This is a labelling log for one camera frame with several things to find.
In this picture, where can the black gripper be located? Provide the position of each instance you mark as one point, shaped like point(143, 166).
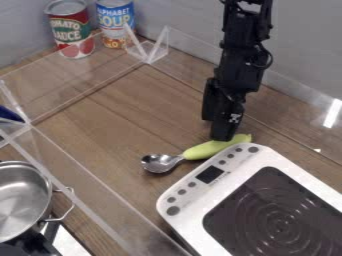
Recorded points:
point(236, 77)

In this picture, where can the green handled metal spoon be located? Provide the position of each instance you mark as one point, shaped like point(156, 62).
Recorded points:
point(162, 163)

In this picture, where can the white and black stove top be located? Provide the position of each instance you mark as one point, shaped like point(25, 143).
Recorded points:
point(248, 203)

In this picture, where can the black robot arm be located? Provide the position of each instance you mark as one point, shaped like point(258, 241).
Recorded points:
point(246, 28)

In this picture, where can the black stove under pot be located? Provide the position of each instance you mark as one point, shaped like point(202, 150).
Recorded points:
point(53, 241)

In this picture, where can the alphabet soup can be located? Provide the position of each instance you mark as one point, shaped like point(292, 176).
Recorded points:
point(115, 13)

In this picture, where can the tomato sauce can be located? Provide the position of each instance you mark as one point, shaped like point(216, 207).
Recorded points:
point(71, 28)

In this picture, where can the clear acrylic divider strip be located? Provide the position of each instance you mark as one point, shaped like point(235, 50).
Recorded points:
point(101, 212)

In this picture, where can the blue object at left edge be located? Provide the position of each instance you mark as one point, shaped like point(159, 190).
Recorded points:
point(8, 115)

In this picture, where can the stainless steel pot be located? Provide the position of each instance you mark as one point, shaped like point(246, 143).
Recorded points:
point(25, 200)

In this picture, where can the clear acrylic corner bracket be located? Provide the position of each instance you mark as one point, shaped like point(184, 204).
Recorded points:
point(147, 51)

